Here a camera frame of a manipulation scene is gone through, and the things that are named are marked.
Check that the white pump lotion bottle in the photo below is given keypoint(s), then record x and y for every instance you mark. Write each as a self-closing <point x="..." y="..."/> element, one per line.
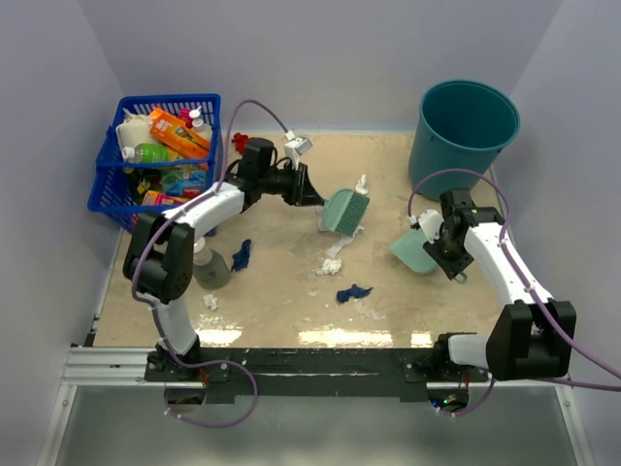
<point x="200" y="125"/>

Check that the green plastic dustpan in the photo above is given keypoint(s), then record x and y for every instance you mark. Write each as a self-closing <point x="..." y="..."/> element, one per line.
<point x="409" y="250"/>

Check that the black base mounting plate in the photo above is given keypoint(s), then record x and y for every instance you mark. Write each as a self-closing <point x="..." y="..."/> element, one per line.
<point x="405" y="374"/>

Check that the small white scrap front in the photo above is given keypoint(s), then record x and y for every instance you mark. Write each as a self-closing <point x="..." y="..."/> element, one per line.
<point x="210" y="301"/>

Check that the white twisted paper strip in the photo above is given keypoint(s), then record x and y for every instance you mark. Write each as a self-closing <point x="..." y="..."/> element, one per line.
<point x="344" y="241"/>

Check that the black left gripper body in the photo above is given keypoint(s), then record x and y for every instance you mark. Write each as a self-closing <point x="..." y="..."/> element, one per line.
<point x="292" y="183"/>

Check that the green drink bottle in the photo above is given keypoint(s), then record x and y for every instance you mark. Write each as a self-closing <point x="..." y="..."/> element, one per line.
<point x="145" y="153"/>

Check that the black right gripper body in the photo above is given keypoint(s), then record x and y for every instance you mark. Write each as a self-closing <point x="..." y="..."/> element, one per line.
<point x="449" y="254"/>

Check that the blue plastic basket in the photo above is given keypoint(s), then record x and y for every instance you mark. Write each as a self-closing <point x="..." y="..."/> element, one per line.
<point x="115" y="190"/>

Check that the white paper wad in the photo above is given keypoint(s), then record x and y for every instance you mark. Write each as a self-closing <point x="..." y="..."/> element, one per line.
<point x="329" y="267"/>

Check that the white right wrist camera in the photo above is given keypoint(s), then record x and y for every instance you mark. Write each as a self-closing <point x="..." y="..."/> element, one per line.
<point x="429" y="222"/>

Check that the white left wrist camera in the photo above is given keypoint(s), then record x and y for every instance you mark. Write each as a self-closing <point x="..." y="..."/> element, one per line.
<point x="295" y="148"/>

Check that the teal plastic trash bin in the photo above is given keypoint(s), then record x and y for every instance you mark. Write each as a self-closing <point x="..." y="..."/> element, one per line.
<point x="463" y="126"/>

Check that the aluminium rail frame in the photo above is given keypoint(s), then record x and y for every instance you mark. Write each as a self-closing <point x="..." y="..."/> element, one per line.
<point x="106" y="413"/>

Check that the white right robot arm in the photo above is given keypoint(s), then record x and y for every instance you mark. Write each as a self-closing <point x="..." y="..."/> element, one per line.
<point x="528" y="339"/>

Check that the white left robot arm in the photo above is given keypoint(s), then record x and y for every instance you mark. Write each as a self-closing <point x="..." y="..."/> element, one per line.
<point x="159" y="261"/>

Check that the red paper scrap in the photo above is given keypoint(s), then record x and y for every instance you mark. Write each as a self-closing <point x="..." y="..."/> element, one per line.
<point x="239" y="140"/>

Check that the green hand brush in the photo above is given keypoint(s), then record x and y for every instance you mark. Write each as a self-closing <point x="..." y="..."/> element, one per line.
<point x="344" y="210"/>

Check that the blue scrap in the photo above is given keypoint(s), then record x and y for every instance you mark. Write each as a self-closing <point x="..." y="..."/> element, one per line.
<point x="354" y="292"/>
<point x="242" y="256"/>

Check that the white tissue ball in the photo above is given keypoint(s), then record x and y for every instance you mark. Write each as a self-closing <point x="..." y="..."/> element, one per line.
<point x="361" y="186"/>

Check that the orange carton box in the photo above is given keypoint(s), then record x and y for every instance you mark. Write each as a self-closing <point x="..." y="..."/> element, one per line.
<point x="173" y="133"/>

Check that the clear soap pump bottle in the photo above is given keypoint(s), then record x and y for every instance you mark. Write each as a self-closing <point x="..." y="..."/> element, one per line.
<point x="210" y="270"/>

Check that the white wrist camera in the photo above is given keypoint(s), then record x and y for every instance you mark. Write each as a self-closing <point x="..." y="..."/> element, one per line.
<point x="295" y="148"/>
<point x="429" y="222"/>

